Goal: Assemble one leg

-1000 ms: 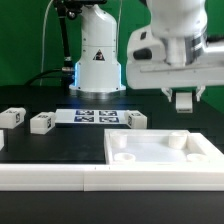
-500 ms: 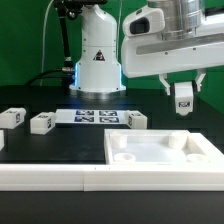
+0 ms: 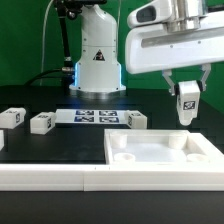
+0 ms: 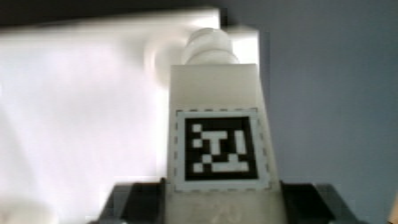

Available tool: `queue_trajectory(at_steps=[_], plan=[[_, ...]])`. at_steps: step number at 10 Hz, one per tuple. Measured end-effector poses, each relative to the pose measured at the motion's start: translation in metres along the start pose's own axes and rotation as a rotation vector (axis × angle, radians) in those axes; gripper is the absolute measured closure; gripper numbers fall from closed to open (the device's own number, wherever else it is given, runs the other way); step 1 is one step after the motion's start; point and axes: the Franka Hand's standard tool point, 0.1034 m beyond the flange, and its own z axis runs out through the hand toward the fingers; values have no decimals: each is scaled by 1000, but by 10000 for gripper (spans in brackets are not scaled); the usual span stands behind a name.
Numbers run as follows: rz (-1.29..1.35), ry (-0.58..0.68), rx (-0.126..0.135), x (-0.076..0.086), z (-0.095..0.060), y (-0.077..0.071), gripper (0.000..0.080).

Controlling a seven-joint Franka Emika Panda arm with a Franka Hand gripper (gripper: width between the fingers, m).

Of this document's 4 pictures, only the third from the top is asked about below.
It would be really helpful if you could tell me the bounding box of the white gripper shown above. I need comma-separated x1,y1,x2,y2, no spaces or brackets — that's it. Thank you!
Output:
125,0,224,96

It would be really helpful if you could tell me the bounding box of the white square table top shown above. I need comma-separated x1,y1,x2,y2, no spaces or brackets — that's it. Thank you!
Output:
104,129,224,165

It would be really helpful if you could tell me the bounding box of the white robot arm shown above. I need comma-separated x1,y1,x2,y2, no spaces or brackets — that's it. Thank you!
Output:
73,0,224,93

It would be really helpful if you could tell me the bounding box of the white obstacle fence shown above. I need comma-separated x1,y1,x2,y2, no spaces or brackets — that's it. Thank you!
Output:
0,161,224,191

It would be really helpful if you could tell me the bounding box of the white marker base plate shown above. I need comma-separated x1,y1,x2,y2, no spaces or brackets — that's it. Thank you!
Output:
56,109,127,124

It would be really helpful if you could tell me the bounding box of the black cable bundle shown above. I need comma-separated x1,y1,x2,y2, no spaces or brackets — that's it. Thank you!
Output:
23,68,75,87

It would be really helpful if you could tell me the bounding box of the white cable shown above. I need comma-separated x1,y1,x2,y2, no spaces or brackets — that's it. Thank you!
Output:
39,0,55,87

